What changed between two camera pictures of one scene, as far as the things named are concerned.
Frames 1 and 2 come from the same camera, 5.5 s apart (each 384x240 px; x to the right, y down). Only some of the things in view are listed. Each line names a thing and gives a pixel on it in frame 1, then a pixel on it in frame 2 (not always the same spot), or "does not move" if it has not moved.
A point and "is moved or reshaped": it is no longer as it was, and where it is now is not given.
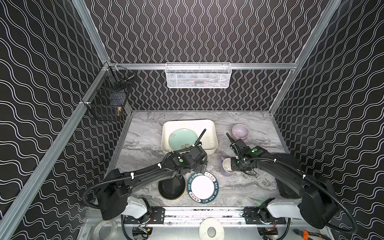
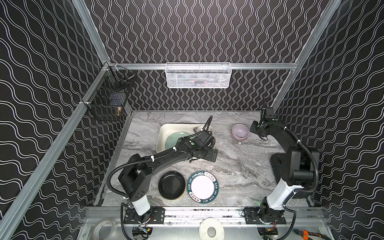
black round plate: [173, 189] does not move
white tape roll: [208, 222] does not move
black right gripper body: [237, 148] to [267, 113]
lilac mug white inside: [226, 168] to [198, 128]
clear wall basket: [198, 75] does not move
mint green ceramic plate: [182, 138] is moved or reshaped
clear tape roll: [114, 229] does not move
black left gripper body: [199, 152] to [210, 154]
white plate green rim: [202, 188] does not move
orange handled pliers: [305, 234] does not move
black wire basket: [107, 100] does not move
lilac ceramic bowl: [240, 131] does not move
